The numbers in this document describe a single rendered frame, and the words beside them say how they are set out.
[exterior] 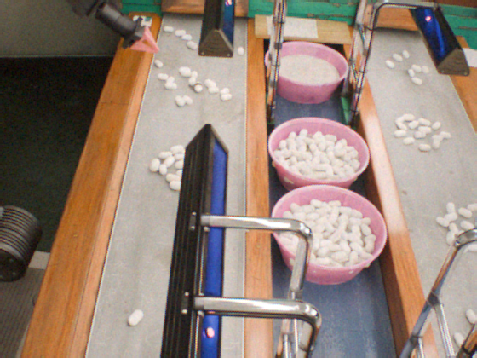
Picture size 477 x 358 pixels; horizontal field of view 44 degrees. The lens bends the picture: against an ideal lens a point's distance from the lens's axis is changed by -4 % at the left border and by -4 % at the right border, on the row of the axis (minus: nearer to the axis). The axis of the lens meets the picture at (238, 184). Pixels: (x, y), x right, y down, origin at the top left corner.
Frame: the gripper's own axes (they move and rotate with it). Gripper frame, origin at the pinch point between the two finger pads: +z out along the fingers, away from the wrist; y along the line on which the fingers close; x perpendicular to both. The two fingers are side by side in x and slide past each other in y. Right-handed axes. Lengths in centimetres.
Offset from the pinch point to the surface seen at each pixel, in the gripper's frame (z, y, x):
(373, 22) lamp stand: 33, -11, -51
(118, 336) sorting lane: 9, -88, 7
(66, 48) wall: -3, 121, 95
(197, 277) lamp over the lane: -3, -102, -31
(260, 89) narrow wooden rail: 30.0, -2.8, -11.9
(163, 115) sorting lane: 10.6, -14.8, 7.1
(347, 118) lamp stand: 54, -7, -25
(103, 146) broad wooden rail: -1.7, -33.0, 13.6
